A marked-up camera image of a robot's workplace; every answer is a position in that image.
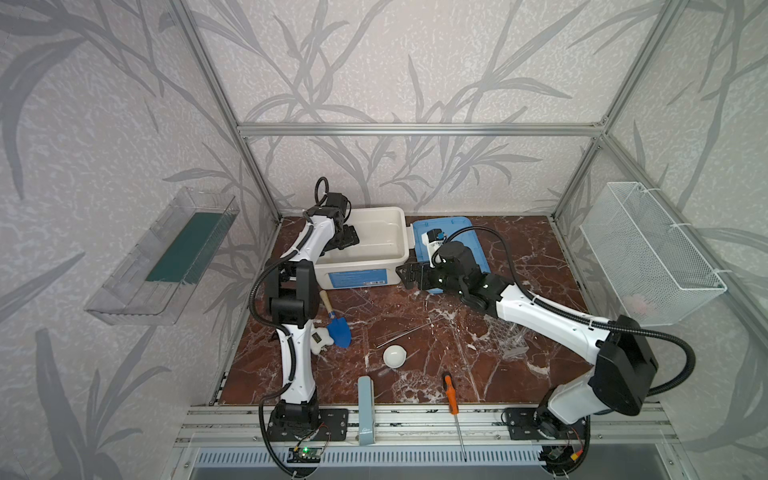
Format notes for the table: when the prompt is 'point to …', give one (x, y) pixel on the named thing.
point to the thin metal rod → (405, 332)
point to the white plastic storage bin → (384, 241)
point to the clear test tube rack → (509, 338)
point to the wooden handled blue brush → (338, 327)
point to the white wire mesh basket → (656, 276)
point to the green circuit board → (304, 455)
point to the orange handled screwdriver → (453, 399)
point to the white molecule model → (320, 337)
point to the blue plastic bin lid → (457, 229)
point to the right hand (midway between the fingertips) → (410, 258)
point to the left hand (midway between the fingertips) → (344, 234)
